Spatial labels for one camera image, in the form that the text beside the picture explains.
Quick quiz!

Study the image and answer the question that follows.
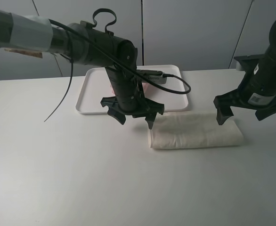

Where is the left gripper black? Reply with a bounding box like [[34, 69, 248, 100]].
[[100, 67, 164, 129]]

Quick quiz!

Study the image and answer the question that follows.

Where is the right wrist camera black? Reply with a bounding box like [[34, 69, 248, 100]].
[[234, 54, 264, 72]]

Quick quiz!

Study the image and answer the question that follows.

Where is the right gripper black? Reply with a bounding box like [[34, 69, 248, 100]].
[[213, 48, 276, 125]]

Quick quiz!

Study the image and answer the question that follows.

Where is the pink towel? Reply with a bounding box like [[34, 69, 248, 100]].
[[110, 82, 149, 94]]

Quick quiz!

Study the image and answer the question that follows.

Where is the black cable of left camera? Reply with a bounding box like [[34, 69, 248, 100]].
[[43, 8, 192, 123]]

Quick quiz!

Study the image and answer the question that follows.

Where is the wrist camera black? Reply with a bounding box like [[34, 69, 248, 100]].
[[234, 54, 264, 72], [136, 70, 167, 85]]

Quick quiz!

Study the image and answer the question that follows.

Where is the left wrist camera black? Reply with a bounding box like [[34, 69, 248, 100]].
[[136, 70, 167, 85]]

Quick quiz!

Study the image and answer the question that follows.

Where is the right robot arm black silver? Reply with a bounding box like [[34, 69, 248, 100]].
[[213, 21, 276, 125]]

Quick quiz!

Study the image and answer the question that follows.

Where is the white towel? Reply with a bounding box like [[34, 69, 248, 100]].
[[148, 111, 244, 150]]

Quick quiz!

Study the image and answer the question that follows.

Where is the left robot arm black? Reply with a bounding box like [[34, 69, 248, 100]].
[[0, 10, 164, 129]]

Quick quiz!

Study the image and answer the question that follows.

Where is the white rectangular plastic tray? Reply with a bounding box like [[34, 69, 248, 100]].
[[75, 65, 188, 115]]

